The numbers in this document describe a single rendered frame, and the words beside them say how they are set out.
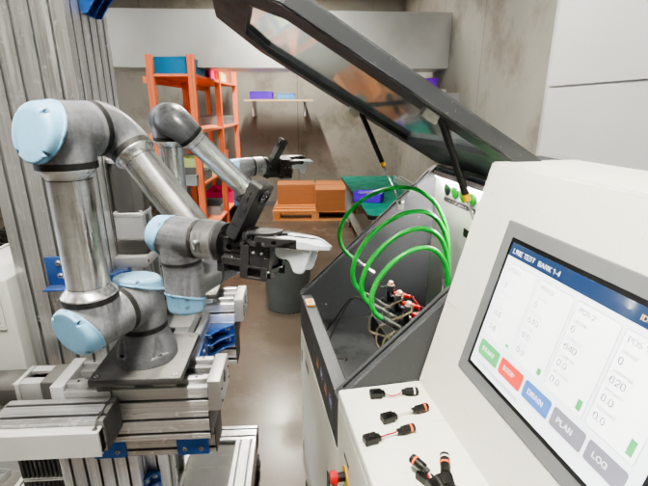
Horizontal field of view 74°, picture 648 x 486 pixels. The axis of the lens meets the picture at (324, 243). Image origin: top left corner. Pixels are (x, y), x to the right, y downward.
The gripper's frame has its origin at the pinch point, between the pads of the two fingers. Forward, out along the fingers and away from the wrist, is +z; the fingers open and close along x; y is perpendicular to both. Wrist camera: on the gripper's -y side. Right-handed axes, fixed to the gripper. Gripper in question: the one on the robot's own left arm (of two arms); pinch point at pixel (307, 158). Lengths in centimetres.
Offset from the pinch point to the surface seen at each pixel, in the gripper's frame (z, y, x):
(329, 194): 234, 157, -369
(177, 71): 17, -10, -332
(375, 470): -44, 32, 120
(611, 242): -17, -20, 134
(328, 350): -28, 41, 73
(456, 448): -25, 31, 123
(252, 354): 0, 157, -68
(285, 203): 195, 191, -437
